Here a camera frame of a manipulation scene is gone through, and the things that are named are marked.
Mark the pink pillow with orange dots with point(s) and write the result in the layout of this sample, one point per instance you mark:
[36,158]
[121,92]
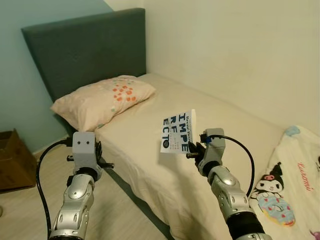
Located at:
[100,100]

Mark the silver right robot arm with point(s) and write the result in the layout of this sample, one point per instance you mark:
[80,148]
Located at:
[230,200]

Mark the brown cardboard box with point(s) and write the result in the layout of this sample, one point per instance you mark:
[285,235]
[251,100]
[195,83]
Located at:
[15,160]

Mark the grey-green padded headboard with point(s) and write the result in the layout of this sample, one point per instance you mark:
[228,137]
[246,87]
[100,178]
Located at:
[85,47]

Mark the white book with blue letters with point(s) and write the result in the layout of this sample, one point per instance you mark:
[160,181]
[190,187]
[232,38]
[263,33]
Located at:
[177,132]

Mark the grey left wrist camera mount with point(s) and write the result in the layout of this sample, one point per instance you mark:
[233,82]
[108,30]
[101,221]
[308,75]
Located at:
[85,149]

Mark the cream cartoon print comforter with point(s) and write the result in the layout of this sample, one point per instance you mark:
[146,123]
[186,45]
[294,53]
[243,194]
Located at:
[290,190]

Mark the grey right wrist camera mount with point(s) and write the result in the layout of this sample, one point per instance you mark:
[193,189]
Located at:
[214,145]

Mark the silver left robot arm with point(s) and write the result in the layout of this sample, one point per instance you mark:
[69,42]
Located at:
[75,205]

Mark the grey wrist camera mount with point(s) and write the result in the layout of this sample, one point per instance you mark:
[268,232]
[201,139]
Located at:
[214,145]
[85,149]

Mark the bed mattress with beige sheet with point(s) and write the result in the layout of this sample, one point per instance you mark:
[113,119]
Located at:
[225,125]

